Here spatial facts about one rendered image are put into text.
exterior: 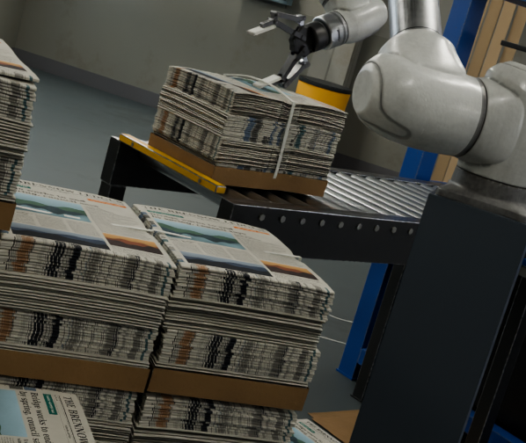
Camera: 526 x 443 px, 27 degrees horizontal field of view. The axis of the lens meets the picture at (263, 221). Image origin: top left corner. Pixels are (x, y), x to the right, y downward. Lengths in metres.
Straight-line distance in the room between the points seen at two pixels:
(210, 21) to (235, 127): 6.67
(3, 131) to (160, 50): 7.78
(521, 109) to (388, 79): 0.26
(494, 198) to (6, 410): 0.98
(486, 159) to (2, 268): 0.91
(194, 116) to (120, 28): 6.90
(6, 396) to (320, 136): 1.31
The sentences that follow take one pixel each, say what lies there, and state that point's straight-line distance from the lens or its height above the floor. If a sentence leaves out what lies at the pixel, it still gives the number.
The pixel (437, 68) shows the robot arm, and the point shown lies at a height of 1.23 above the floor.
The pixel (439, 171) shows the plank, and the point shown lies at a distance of 8.24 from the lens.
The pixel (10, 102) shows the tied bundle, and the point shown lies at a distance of 1.65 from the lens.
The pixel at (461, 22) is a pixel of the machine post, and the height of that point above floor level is 1.33.
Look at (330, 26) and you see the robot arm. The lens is 2.84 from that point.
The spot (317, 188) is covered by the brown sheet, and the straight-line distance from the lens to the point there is 2.82.
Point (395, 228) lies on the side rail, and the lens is 2.86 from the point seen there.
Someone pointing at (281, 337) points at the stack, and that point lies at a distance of 1.88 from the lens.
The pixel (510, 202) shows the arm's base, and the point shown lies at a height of 1.03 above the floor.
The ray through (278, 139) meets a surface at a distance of 2.69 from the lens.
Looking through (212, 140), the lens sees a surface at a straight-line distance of 2.61.
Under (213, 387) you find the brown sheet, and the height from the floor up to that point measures 0.63.
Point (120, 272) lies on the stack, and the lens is 1.75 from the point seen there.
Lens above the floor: 1.30
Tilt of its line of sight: 12 degrees down
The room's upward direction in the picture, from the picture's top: 16 degrees clockwise
